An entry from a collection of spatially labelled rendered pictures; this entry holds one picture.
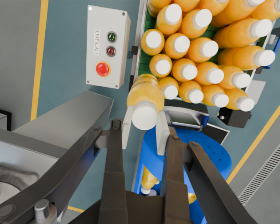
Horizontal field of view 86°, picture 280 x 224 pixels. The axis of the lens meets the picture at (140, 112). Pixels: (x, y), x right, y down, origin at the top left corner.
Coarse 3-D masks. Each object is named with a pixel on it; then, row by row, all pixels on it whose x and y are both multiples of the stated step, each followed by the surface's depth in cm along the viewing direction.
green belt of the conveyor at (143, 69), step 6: (150, 18) 55; (150, 24) 56; (228, 24) 55; (144, 30) 56; (210, 30) 55; (216, 30) 55; (204, 36) 56; (210, 36) 56; (144, 54) 59; (156, 54) 59; (216, 54) 58; (144, 60) 60; (210, 60) 64; (216, 60) 59; (144, 66) 61; (138, 72) 62; (144, 72) 62; (150, 72) 62; (174, 78) 62
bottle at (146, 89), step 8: (136, 80) 34; (144, 80) 30; (152, 80) 31; (136, 88) 26; (144, 88) 25; (152, 88) 26; (160, 88) 31; (128, 96) 27; (136, 96) 25; (144, 96) 24; (152, 96) 24; (160, 96) 26; (128, 104) 26; (136, 104) 23; (152, 104) 23; (160, 104) 25
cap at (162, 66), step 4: (160, 60) 40; (164, 60) 40; (156, 64) 40; (160, 64) 40; (164, 64) 40; (168, 64) 40; (156, 68) 41; (160, 68) 40; (164, 68) 40; (168, 68) 40; (160, 72) 41; (164, 72) 41
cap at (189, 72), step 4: (184, 68) 40; (188, 68) 40; (192, 68) 40; (196, 68) 40; (184, 72) 41; (188, 72) 41; (192, 72) 40; (196, 72) 40; (184, 76) 41; (188, 76) 41; (192, 76) 41
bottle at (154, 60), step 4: (152, 56) 56; (156, 56) 44; (160, 56) 43; (164, 56) 43; (168, 56) 45; (152, 60) 45; (156, 60) 43; (168, 60) 43; (152, 64) 44; (152, 68) 44; (152, 72) 46; (156, 72) 44; (168, 72) 45; (156, 76) 47; (160, 76) 46; (164, 76) 47
